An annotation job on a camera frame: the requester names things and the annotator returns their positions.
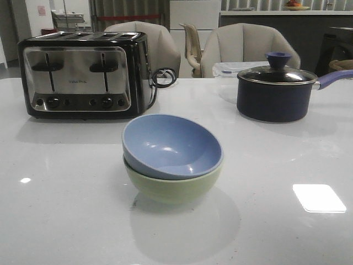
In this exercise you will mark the beige chair right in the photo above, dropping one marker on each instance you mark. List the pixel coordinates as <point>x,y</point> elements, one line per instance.
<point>244,42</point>

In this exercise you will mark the white cabinet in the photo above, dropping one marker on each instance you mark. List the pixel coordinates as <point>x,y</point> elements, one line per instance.
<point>203,15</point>

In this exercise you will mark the cream office chair back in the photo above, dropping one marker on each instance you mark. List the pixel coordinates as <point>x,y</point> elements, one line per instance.
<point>193,52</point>

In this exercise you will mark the woven basket right edge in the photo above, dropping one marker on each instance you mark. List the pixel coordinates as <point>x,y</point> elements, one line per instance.
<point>337,65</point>

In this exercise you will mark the blue bowl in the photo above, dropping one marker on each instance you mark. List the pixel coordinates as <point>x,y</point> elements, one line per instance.
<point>170,147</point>

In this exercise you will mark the clear plastic food container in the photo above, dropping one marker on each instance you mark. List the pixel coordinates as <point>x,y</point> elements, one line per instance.
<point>227,72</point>

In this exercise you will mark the dark blue saucepan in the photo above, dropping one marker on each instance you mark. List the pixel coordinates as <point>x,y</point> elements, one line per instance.
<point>281,103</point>

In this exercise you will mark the green bowl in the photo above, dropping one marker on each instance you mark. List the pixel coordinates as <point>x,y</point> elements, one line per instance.
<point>173,191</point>

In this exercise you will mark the glass pot lid blue knob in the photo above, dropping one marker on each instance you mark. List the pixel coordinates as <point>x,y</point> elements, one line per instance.
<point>277,72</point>

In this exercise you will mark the beige chair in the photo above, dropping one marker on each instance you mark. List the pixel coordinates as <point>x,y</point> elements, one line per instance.
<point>244,42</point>
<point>162,50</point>

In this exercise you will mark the fruit bowl on counter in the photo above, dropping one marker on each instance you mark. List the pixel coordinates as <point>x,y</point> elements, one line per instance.
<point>294,5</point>

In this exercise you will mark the beige chair left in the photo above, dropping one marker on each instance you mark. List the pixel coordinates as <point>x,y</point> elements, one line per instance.
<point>162,50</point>

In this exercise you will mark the black chrome four-slot toaster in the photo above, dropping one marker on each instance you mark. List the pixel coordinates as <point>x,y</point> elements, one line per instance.
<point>102,75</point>

